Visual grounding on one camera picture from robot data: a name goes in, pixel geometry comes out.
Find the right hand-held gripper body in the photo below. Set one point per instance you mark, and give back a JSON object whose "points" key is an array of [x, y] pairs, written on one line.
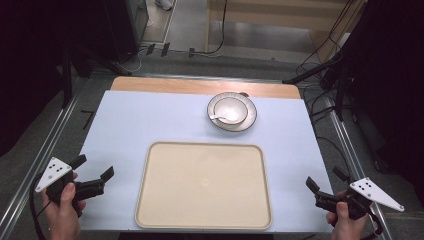
{"points": [[373, 192]]}

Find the black curtain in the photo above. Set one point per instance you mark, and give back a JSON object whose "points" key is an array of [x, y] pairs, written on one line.
{"points": [[390, 83]]}

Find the metal floor rail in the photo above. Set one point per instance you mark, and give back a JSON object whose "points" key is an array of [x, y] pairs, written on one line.
{"points": [[346, 146], [36, 166]]}

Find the white bowl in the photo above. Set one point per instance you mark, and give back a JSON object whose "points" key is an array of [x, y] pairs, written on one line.
{"points": [[233, 107]]}

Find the pale blue table mat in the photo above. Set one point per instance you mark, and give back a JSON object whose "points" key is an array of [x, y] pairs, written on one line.
{"points": [[126, 133]]}

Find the black stand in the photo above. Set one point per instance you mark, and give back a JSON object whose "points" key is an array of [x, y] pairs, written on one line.
{"points": [[67, 76], [313, 71]]}

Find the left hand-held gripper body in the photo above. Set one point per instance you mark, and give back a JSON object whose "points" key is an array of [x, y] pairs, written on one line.
{"points": [[53, 174]]}

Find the white spoon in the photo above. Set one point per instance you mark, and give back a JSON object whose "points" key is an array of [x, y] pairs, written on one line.
{"points": [[220, 117]]}

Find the person's left hand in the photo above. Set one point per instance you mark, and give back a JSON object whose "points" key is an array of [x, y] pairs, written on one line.
{"points": [[63, 213]]}

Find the white shoe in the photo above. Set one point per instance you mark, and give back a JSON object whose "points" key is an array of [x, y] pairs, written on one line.
{"points": [[164, 3]]}

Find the white plate with dark rim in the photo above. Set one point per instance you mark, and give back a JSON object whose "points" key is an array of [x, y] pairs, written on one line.
{"points": [[250, 115]]}

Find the wooden cabinet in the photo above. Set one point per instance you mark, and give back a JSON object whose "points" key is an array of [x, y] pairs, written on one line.
{"points": [[266, 20]]}

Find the beige plastic tray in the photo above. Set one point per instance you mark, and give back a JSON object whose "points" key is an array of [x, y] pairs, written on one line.
{"points": [[203, 185]]}

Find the person's right hand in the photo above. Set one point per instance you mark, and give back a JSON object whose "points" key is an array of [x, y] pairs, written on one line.
{"points": [[345, 221]]}

